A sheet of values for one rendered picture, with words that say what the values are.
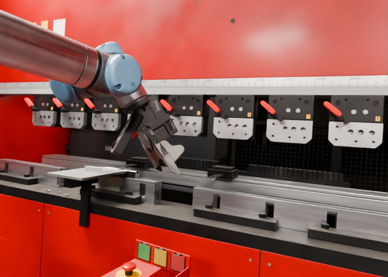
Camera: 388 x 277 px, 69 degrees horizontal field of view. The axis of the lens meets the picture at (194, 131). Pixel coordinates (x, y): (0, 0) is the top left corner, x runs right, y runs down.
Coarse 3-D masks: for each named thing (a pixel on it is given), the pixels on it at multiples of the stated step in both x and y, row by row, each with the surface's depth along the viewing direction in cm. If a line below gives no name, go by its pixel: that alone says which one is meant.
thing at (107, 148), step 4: (108, 132) 133; (112, 132) 132; (116, 132) 131; (120, 132) 130; (108, 136) 133; (112, 136) 132; (116, 136) 131; (108, 140) 133; (112, 140) 132; (104, 144) 133; (108, 144) 132; (108, 148) 134
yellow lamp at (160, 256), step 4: (156, 252) 86; (160, 252) 85; (164, 252) 84; (156, 256) 86; (160, 256) 85; (164, 256) 84; (156, 260) 86; (160, 260) 85; (164, 260) 84; (160, 264) 85; (164, 264) 84
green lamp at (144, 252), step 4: (140, 244) 89; (140, 248) 89; (144, 248) 88; (148, 248) 87; (140, 252) 89; (144, 252) 88; (148, 252) 87; (140, 256) 89; (144, 256) 88; (148, 256) 87; (148, 260) 87
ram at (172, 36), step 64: (0, 0) 161; (64, 0) 141; (128, 0) 126; (192, 0) 114; (256, 0) 104; (320, 0) 95; (384, 0) 88; (192, 64) 113; (256, 64) 103; (320, 64) 95; (384, 64) 88
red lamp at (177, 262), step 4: (172, 256) 83; (176, 256) 82; (180, 256) 82; (172, 260) 83; (176, 260) 82; (180, 260) 81; (184, 260) 81; (172, 264) 83; (176, 264) 82; (180, 264) 81; (172, 268) 83; (176, 268) 82; (180, 268) 81
